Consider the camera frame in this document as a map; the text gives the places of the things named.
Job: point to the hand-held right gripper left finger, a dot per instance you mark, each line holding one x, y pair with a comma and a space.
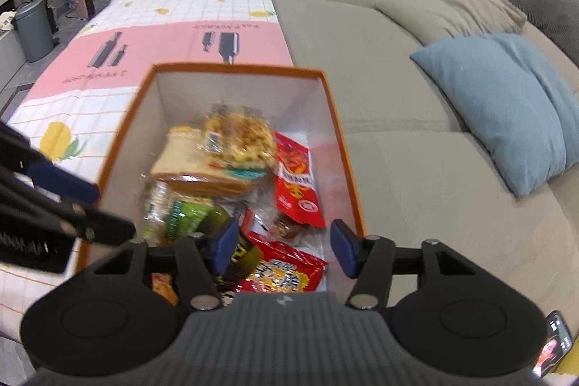
226, 246

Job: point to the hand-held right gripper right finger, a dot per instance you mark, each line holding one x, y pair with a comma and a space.
343, 248

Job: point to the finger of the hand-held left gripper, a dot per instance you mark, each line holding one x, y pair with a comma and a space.
104, 227
61, 183

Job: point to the black yellow snack packet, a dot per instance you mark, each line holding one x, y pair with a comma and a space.
246, 255

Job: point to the dark red transparent snack packet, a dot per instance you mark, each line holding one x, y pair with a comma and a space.
258, 223

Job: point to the light green snack packet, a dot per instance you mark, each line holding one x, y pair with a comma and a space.
190, 216

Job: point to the clear nut snack packet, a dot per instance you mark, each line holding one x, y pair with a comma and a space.
156, 209

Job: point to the orange snack packet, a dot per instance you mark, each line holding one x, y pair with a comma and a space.
163, 289

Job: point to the sliced bread packet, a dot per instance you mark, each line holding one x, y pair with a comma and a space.
181, 160

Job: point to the yellow waffle snack packet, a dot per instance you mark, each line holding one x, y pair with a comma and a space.
244, 137

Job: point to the orange cardboard box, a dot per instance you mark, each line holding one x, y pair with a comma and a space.
181, 96

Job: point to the beige sofa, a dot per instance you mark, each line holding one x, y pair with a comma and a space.
384, 119

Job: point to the white console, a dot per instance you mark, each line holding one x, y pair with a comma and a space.
9, 56

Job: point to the grey trash bin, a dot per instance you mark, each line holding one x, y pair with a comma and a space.
34, 33

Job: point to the printed pink white tablecloth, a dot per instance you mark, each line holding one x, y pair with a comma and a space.
149, 38

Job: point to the pink heater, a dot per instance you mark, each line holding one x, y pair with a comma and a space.
86, 6

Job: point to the blue pillow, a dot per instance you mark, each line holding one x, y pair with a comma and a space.
497, 105

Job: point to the smartphone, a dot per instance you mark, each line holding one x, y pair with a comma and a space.
552, 345

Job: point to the beige cushion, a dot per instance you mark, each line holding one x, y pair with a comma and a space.
452, 6

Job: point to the grey cushion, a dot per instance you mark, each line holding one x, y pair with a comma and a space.
547, 6

